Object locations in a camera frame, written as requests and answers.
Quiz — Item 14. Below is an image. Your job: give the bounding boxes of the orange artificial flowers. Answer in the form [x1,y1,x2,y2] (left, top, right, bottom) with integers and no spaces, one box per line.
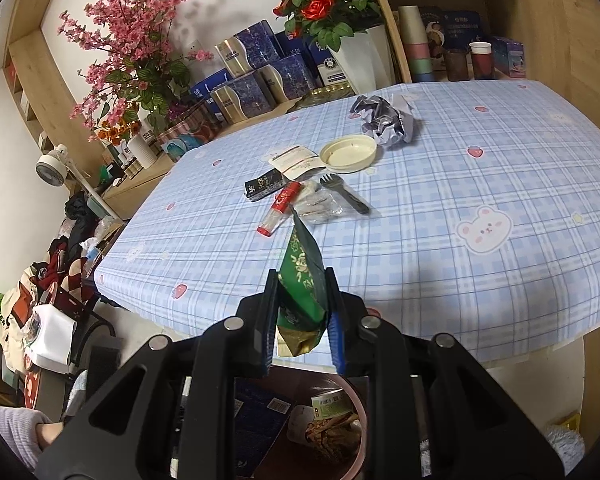
[92,115,141,146]

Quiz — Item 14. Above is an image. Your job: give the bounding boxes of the black plastic fork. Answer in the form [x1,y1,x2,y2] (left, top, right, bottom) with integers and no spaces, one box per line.
[319,174,371,216]

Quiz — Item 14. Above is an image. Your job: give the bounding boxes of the small blue red-label box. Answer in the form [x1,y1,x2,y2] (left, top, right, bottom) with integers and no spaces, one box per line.
[274,30,306,61]

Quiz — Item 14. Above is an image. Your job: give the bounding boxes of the wooden wall shelf unit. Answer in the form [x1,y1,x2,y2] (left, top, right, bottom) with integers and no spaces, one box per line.
[2,0,600,221]

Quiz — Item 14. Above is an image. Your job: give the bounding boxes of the green tea packet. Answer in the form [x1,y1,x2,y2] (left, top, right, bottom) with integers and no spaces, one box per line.
[275,210,328,358]

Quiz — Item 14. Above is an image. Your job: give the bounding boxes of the white ribbed vase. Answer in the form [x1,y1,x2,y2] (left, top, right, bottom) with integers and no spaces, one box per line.
[126,130,159,170]

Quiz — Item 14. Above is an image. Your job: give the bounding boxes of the brown plastic bin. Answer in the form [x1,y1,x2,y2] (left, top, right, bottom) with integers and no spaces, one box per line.
[172,367,371,480]

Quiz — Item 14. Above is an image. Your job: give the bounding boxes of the red plastic tube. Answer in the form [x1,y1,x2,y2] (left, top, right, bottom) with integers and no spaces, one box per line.
[256,181,301,237]

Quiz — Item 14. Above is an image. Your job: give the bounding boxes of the purple box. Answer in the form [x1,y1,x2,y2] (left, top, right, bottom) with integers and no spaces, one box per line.
[491,36,527,80]

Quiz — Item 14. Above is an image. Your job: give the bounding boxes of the blue box with round emblem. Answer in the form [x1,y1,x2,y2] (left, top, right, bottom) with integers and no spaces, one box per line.
[305,42,352,92]

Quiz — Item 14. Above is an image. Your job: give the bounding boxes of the brown wrapper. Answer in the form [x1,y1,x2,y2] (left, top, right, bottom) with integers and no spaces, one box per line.
[300,410,363,466]

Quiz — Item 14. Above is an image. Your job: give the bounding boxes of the tall white vase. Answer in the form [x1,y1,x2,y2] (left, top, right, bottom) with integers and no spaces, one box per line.
[325,24,393,93]

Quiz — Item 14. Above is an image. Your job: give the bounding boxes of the pink artificial blossom branches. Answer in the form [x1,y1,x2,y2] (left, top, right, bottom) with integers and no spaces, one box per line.
[57,0,216,143]

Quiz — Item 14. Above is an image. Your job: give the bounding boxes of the long blue carton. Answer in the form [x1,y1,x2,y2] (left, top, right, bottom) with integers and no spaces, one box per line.
[189,69,236,106]

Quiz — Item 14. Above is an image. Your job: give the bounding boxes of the brown plastic cup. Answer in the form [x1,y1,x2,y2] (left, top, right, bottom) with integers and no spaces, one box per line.
[444,47,470,82]

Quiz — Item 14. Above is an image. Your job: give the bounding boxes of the silver paper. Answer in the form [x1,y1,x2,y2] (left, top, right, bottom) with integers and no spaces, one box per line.
[349,92,416,151]

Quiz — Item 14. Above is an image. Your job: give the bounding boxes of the small black packet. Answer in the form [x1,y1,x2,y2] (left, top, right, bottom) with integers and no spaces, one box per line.
[243,170,286,203]

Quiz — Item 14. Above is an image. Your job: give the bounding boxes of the gold and blue gift box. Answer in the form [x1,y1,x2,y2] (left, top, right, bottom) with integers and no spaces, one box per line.
[210,70,276,123]
[215,20,283,78]
[257,52,317,103]

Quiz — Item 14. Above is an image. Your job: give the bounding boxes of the blue checked tablecloth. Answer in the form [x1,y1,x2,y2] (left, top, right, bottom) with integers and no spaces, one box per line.
[94,80,600,361]

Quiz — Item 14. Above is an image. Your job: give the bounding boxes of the white standing fan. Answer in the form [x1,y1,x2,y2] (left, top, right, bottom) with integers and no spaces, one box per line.
[35,144,131,221]

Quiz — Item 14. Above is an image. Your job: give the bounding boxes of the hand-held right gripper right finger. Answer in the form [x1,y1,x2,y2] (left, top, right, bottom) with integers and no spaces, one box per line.
[324,266,566,480]

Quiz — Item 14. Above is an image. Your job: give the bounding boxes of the person's leg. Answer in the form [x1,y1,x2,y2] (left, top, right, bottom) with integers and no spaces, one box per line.
[62,370,88,418]
[545,425,586,480]

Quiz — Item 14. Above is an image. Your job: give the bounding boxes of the pink fence planter box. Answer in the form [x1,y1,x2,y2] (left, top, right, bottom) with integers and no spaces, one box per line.
[157,105,221,148]

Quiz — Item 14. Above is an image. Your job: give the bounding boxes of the person's left forearm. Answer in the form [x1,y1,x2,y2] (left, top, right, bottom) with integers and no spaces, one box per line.
[0,405,66,471]

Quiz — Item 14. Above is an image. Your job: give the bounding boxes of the person's left leg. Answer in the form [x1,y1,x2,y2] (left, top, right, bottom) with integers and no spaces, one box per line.
[62,370,88,418]

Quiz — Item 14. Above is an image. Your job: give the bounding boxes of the stack of pastel cups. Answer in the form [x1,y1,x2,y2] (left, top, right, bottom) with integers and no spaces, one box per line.
[397,5,437,83]

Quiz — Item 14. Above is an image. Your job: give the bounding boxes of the dark blue box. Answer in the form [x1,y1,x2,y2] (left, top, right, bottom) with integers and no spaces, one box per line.
[440,9,482,53]

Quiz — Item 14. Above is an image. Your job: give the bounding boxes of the white printed tote bag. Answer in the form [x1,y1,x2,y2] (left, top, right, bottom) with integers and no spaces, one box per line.
[0,282,36,371]

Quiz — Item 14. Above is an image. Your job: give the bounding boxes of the white printed packaging card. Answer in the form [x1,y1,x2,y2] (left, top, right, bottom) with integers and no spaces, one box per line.
[286,405,313,443]

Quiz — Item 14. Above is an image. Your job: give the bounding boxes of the red artificial rose bouquet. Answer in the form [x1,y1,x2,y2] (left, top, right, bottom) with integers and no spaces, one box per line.
[272,0,383,53]

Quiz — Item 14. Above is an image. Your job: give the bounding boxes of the dark illustrated box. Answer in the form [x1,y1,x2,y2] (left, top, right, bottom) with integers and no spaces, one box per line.
[420,6,446,58]

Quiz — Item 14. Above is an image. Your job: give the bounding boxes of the red cup with white rim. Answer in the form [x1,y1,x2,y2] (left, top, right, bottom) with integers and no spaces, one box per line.
[469,41,496,81]

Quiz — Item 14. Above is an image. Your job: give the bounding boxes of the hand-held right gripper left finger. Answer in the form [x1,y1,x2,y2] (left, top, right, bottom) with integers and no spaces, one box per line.
[34,269,281,480]

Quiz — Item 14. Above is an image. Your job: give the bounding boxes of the clear plastic wrapper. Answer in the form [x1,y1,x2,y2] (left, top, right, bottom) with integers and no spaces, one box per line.
[292,182,381,226]

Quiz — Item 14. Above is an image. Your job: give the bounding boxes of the pile of clothes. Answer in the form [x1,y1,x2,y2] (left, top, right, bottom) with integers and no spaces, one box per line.
[30,195,126,311]

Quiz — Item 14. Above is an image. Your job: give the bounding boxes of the dark blue carton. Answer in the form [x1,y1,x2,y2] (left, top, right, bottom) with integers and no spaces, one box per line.
[235,377,293,480]

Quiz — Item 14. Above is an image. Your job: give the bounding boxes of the gold tray of vials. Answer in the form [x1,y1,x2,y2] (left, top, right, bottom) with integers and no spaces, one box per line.
[287,85,356,113]

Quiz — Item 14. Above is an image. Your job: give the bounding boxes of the green paper cup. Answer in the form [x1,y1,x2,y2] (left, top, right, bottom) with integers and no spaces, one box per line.
[310,392,353,421]

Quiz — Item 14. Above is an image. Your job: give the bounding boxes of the person's right leg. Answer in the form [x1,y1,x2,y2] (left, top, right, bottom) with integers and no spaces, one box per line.
[545,425,586,480]

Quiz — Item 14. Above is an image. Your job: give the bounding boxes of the cream round lid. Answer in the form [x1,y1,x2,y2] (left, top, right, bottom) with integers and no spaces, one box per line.
[319,135,378,173]

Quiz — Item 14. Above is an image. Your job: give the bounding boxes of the white paper sachet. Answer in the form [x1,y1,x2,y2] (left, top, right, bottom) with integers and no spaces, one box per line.
[269,144,326,181]

